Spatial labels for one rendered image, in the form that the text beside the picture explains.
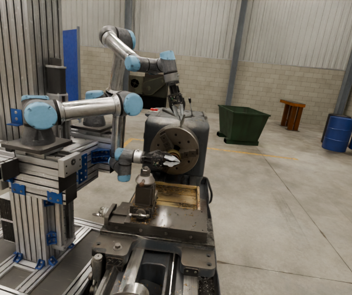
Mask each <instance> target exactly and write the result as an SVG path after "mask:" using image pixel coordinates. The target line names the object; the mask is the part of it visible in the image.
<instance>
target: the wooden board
mask: <svg viewBox="0 0 352 295"><path fill-rule="evenodd" d="M155 183H156V188H157V189H158V188H159V189H158V190H157V191H158V193H157V196H158V199H157V200H156V201H157V203H156V204H157V205H166V206H172V207H180V208H181V207H182V208H184V207H185V208H189V209H194V208H195V209H196V210H200V197H199V186H197V187H196V186H191V185H186V184H175V183H166V182H162V181H160V182H159V181H155ZM157 185H158V186H157ZM162 186H163V187H162ZM165 186H167V187H165ZM180 188H181V190H180ZM173 189H174V190H173ZM166 190H168V191H166ZM190 190H192V191H194V193H192V191H191V192H190ZM180 192H182V193H180ZM179 193H180V194H179ZM189 195H191V196H189ZM193 196H194V197H193ZM194 199H195V200H196V201H195V200H194ZM185 201H186V202H185ZM184 202H185V203H184ZM181 203H183V205H182V204H181ZM188 203H189V204H190V206H189V205H188ZM194 204H195V205H194ZM181 205H182V206H181ZM184 205H186V206H184ZM187 205H188V206H187ZM193 207H194V208H193Z"/></svg>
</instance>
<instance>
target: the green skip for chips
mask: <svg viewBox="0 0 352 295"><path fill-rule="evenodd" d="M218 106H219V127H220V132H219V131H218V132H217V135H218V137H224V143H226V144H234V145H251V146H258V143H259V141H258V139H259V137H260V135H261V133H262V131H263V129H264V127H265V124H266V122H267V120H268V118H269V116H271V115H269V114H266V113H264V112H261V111H258V110H256V109H252V108H249V107H238V106H230V105H218Z"/></svg>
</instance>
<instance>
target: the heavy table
mask: <svg viewBox="0 0 352 295"><path fill-rule="evenodd" d="M280 102H281V103H284V104H285V108H284V113H283V116H282V121H281V124H280V126H286V127H287V129H286V130H288V131H298V127H299V123H300V120H301V115H302V111H303V108H305V105H306V104H303V103H300V102H296V101H291V100H282V99H280ZM289 106H290V107H289ZM297 109H298V110H297ZM287 116H288V117H287ZM295 116H296V117H295ZM286 121H287V122H286ZM285 124H286V125H285ZM298 132H299V131H298Z"/></svg>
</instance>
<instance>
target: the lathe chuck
mask: <svg viewBox="0 0 352 295"><path fill-rule="evenodd" d="M179 126H180V125H170V126H166V127H165V128H163V129H161V130H160V131H159V132H158V133H157V134H156V136H155V137H154V139H153V140H152V142H151V145H150V152H152V151H155V150H162V152H167V151H166V149H165V147H164V145H163V142H162V140H161V139H160V134H159V133H160V132H162V131H163V130H164V131H165V132H166V134H167V136H168V137H169V139H170V141H171V142H172V144H173V145H177V146H179V147H180V148H181V149H198V155H196V157H189V158H184V159H181V160H180V163H179V164H177V165H176V166H174V167H170V168H169V169H168V171H167V174H172V175H178V174H184V173H186V172H188V171H190V170H191V169H192V168H193V167H194V166H195V164H196V163H197V161H198V157H199V143H198V140H197V138H196V136H195V135H194V133H193V132H192V131H191V130H189V129H188V128H186V127H184V126H182V127H183V128H180V127H179Z"/></svg>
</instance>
